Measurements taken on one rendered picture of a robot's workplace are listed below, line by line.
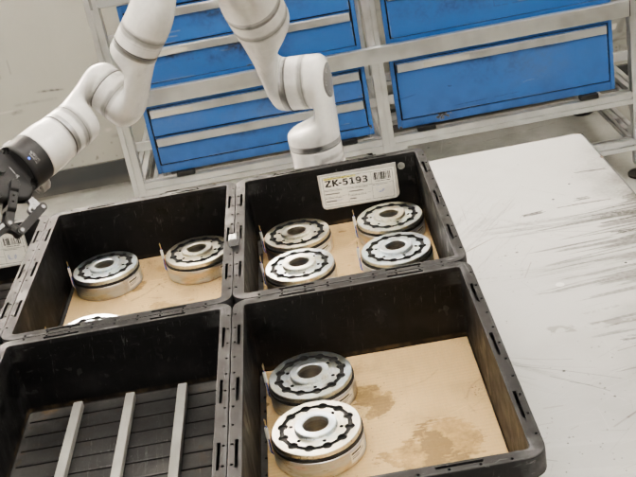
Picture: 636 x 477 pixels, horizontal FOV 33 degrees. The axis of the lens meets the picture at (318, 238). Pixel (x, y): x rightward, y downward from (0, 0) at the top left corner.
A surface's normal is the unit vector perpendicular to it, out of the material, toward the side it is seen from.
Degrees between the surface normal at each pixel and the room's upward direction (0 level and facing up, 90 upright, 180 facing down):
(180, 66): 90
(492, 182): 0
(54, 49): 90
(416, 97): 90
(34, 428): 0
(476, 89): 90
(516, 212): 0
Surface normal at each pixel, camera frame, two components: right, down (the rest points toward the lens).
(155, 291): -0.17, -0.89
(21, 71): 0.07, 0.43
